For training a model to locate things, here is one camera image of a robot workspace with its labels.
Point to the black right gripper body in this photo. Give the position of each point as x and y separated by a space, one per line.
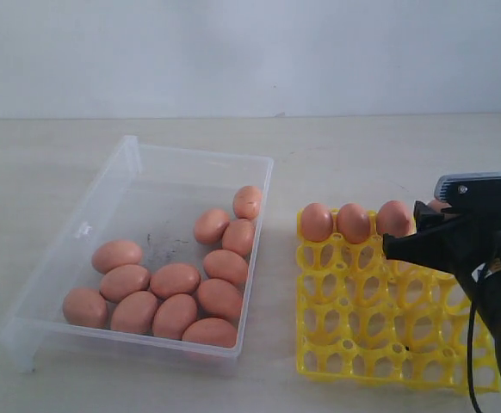
471 240

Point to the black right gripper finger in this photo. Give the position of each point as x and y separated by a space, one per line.
427 219
420 249

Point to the brown egg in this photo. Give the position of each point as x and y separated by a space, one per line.
353 223
394 218
174 316
124 280
238 237
85 307
173 279
437 205
210 226
116 253
135 313
211 331
316 222
220 298
247 202
226 265

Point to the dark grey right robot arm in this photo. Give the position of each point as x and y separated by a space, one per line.
485 296

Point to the yellow plastic egg tray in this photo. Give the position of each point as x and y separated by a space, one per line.
360 316

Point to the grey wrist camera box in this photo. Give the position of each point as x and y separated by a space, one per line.
479 190

